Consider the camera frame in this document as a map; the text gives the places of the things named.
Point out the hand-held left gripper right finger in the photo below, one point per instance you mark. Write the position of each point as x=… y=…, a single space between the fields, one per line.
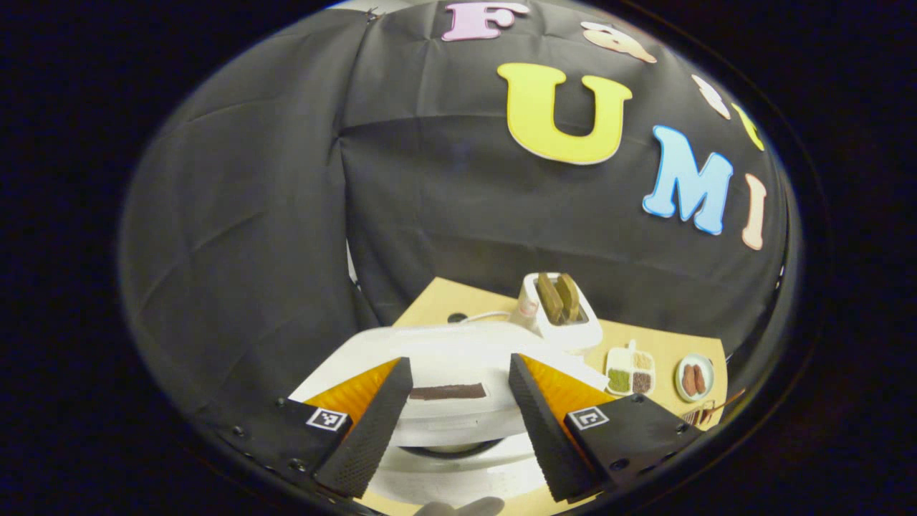
x=548 y=437

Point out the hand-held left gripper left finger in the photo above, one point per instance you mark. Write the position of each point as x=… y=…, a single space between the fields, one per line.
x=365 y=437

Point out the white rice cooker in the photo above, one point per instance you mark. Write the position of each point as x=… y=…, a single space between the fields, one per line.
x=458 y=351

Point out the brown wooden spoon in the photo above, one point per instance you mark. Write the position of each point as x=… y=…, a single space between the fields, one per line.
x=727 y=400

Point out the white toaster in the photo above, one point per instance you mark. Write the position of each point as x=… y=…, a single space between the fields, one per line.
x=566 y=333

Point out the white divided bean dish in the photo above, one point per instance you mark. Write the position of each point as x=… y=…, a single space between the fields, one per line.
x=620 y=358

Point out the clear plastic water bottle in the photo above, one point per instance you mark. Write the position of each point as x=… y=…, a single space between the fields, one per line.
x=527 y=312

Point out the brown toast slice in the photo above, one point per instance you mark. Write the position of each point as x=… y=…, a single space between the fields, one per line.
x=569 y=295
x=549 y=297

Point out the red-brown sausage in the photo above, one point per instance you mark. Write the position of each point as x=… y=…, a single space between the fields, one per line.
x=700 y=378
x=689 y=380

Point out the pale green plate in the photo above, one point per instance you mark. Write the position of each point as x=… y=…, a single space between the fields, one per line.
x=706 y=360

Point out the black backdrop cloth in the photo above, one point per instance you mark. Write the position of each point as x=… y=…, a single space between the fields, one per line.
x=466 y=215

